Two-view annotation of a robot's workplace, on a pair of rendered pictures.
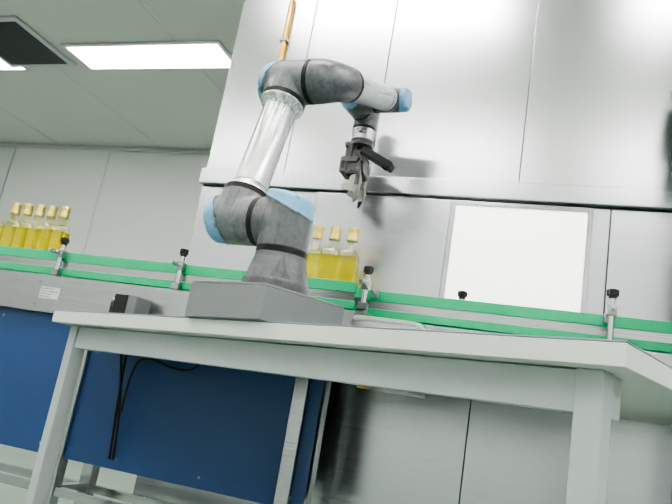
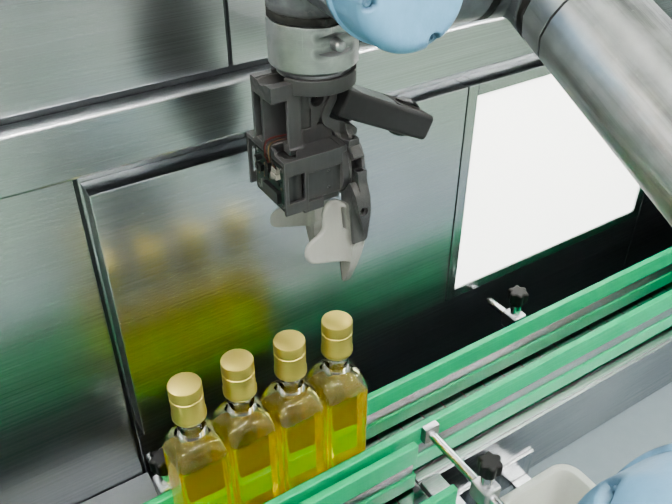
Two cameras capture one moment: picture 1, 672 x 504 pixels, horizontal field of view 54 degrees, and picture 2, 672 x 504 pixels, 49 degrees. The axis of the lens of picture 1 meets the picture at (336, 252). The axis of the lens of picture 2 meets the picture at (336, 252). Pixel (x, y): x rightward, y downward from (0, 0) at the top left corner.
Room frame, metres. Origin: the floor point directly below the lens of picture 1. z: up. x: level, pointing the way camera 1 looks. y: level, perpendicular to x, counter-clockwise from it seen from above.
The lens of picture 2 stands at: (1.63, 0.43, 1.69)
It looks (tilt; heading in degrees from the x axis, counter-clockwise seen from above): 36 degrees down; 308
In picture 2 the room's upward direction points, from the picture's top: straight up
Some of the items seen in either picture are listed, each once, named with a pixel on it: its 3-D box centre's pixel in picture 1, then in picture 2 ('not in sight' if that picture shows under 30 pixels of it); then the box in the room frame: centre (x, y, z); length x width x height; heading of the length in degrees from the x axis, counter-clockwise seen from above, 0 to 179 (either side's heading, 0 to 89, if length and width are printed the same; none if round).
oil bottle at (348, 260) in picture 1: (345, 282); (336, 429); (2.00, -0.04, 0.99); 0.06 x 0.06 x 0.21; 70
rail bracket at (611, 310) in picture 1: (609, 335); not in sight; (1.63, -0.71, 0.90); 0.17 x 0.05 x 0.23; 160
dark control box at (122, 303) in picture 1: (130, 310); not in sight; (2.02, 0.59, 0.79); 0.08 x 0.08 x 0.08; 70
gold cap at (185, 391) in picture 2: not in sight; (186, 399); (2.06, 0.12, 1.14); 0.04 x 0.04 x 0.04
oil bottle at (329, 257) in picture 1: (327, 280); (294, 449); (2.02, 0.01, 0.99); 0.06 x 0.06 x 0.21; 71
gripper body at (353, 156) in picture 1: (356, 160); (307, 132); (2.01, -0.02, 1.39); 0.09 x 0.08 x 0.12; 70
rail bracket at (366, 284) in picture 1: (367, 289); (470, 480); (1.85, -0.11, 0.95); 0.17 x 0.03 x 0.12; 160
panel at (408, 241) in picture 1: (439, 251); (438, 204); (2.05, -0.33, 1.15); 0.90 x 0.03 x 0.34; 70
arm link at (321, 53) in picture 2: (362, 137); (315, 42); (2.01, -0.02, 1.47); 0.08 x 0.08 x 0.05
